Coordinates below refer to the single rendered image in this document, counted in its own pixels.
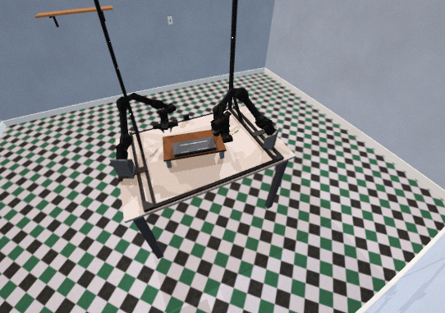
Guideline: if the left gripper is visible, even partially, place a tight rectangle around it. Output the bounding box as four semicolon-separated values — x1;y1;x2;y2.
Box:
220;124;233;143

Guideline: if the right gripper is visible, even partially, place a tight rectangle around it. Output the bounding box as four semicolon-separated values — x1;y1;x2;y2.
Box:
153;116;178;132

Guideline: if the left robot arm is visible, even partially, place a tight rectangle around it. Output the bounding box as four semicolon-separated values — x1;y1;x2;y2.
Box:
211;88;277;136

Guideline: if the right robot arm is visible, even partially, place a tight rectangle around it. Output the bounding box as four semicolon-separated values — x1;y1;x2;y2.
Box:
116;93;177;159

